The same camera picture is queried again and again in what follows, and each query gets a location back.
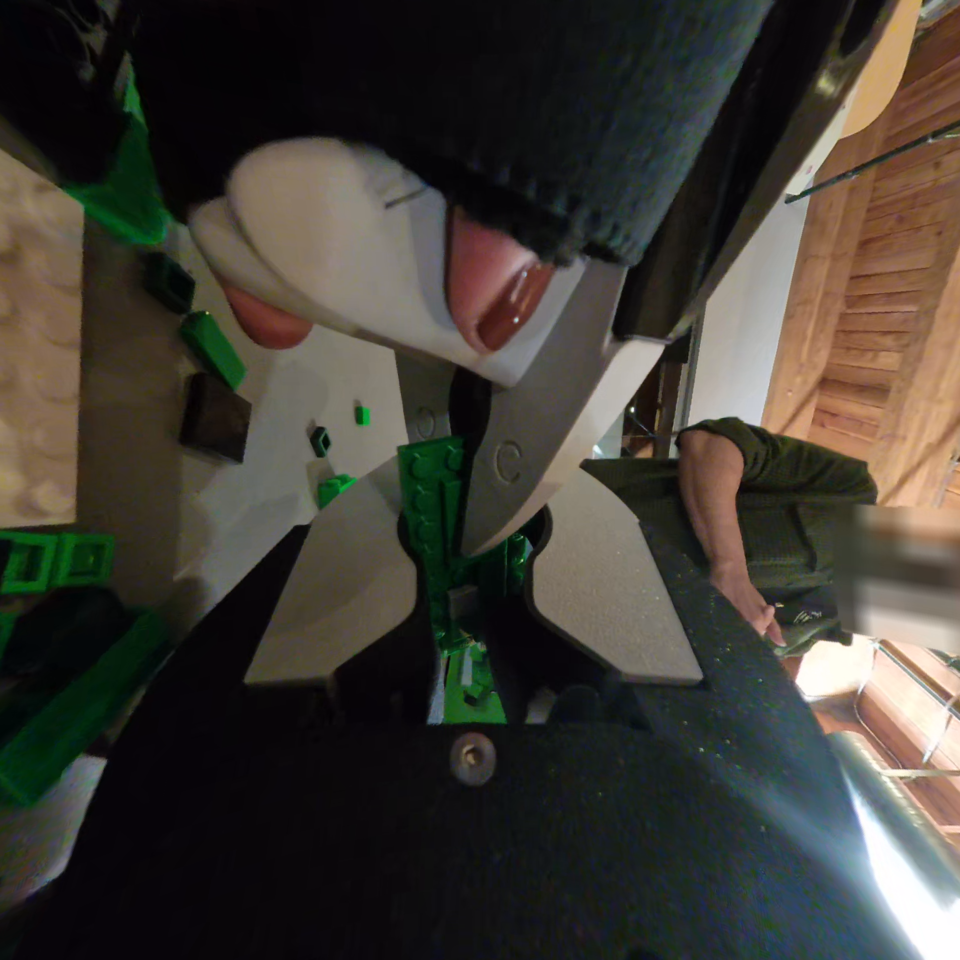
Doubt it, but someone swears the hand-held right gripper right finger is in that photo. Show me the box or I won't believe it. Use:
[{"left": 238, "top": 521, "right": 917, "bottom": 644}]
[{"left": 523, "top": 468, "right": 705, "bottom": 687}]

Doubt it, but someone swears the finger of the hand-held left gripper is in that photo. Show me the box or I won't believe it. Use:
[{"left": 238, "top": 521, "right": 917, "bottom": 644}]
[
  {"left": 459, "top": 262, "right": 665, "bottom": 558},
  {"left": 397, "top": 356, "right": 460, "bottom": 451}
]

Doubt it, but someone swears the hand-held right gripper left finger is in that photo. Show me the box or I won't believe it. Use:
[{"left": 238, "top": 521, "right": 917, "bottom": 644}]
[{"left": 243, "top": 457, "right": 425, "bottom": 687}]

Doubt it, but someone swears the green brick frame assembly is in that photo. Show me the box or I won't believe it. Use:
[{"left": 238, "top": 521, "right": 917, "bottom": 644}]
[{"left": 397, "top": 435, "right": 543, "bottom": 661}]

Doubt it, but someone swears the green plate with dark tiles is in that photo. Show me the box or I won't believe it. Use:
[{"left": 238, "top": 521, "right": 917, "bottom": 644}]
[{"left": 442, "top": 637, "right": 508, "bottom": 726}]

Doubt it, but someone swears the person's left hand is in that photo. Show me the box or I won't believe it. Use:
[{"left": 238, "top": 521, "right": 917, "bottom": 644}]
[{"left": 217, "top": 206, "right": 560, "bottom": 354}]

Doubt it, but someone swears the black square tile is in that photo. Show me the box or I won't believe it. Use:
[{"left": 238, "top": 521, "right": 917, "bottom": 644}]
[{"left": 180, "top": 372, "right": 252, "bottom": 464}]

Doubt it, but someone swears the green slope brick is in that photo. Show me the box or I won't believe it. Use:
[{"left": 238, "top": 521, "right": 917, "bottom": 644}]
[{"left": 180, "top": 311, "right": 247, "bottom": 391}]

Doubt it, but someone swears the large green slope panel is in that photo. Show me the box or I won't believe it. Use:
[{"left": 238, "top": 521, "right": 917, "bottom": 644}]
[{"left": 0, "top": 607, "right": 172, "bottom": 807}]

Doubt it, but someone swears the long white brick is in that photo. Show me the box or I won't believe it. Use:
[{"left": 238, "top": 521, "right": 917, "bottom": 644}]
[{"left": 0, "top": 150, "right": 84, "bottom": 526}]

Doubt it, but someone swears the silver ventilation duct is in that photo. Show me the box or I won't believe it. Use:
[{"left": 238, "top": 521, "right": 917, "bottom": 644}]
[{"left": 828, "top": 731, "right": 960, "bottom": 946}]

